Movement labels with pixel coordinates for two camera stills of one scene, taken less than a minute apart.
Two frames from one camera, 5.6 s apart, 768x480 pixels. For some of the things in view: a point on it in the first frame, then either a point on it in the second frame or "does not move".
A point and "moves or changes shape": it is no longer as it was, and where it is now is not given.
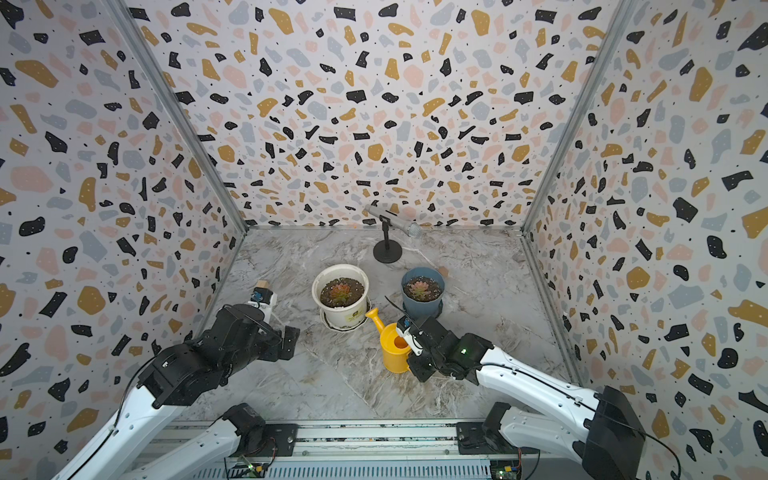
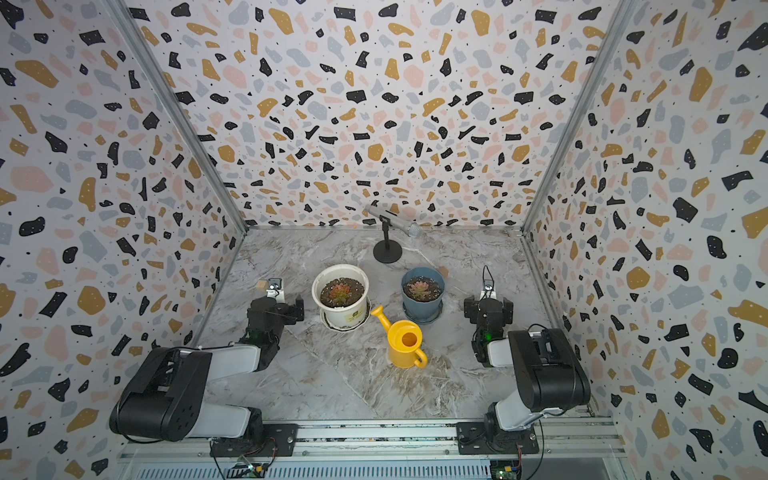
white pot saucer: [346, 329] does not move
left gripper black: [278, 351] to [288, 312]
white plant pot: [342, 291] does not move
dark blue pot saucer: [436, 316] does not move
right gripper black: [415, 369] to [472, 309]
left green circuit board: [246, 466] does not move
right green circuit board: [506, 469] does not move
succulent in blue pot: [422, 288] does not move
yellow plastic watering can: [395, 347] moves or changes shape
